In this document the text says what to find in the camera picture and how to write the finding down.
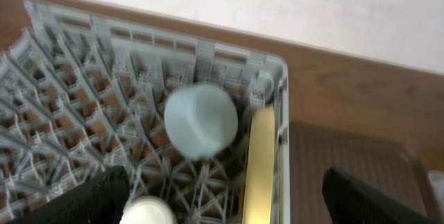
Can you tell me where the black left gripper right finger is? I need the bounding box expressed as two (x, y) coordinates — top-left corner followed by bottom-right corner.
(322, 167), (435, 224)

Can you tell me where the yellow plate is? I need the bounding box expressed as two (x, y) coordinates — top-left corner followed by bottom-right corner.
(242, 107), (275, 224)

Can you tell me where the white cup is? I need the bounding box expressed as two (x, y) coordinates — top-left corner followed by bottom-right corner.
(119, 196), (177, 224)

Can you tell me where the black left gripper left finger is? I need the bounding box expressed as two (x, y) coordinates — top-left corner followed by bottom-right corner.
(10, 166), (130, 224)

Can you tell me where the grey dishwasher rack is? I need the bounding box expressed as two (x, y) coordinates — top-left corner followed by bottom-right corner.
(1, 0), (291, 223)

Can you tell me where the light blue bowl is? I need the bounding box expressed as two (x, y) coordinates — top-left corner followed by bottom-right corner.
(164, 84), (239, 160)

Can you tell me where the brown plastic tray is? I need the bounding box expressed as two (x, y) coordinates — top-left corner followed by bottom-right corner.
(289, 123), (443, 223)

